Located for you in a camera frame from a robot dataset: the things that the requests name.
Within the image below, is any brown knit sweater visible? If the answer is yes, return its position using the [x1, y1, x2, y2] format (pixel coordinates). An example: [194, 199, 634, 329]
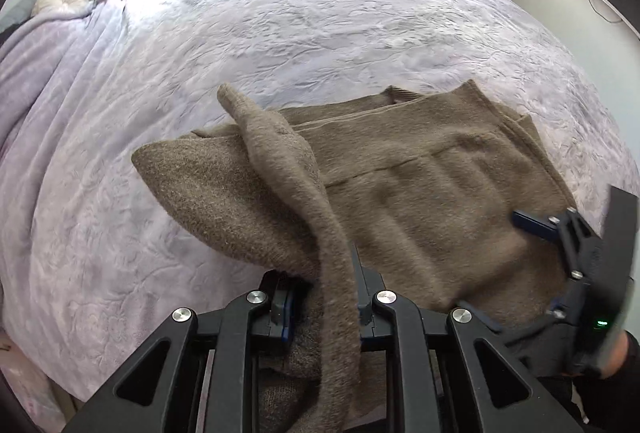
[132, 82, 574, 432]

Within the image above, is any person's right hand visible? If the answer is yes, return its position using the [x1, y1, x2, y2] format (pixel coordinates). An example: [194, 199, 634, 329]
[600, 330, 634, 379]

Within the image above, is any lavender embossed bedspread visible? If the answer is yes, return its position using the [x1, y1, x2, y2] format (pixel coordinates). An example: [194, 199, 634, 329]
[1, 0, 639, 401]

